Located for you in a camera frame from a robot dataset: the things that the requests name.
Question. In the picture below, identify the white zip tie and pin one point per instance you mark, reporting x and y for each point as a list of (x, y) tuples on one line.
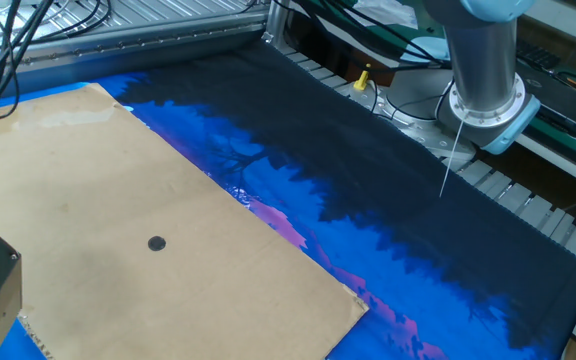
[(452, 155)]

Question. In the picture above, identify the black flat case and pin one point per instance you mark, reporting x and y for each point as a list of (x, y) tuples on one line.
[(568, 107)]

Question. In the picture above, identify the blue landscape print cloth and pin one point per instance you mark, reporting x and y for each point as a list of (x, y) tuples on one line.
[(393, 210)]

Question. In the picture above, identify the black round dot marker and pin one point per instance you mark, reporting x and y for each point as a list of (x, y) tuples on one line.
[(156, 243)]

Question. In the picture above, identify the white paper sheet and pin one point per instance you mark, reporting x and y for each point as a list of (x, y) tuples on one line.
[(393, 15)]

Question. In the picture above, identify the silver grey UR5 robot arm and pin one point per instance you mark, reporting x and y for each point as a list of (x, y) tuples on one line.
[(483, 60)]

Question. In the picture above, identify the aluminium frame rail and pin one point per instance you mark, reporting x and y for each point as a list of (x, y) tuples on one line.
[(168, 37)]

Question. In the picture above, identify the yellow plastic clip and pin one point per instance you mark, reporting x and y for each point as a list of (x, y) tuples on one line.
[(362, 80)]

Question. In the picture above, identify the brown cardboard sheet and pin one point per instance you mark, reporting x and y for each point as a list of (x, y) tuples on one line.
[(168, 200)]

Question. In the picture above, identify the silver robot mounting plate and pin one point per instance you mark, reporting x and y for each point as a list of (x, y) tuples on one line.
[(428, 140)]

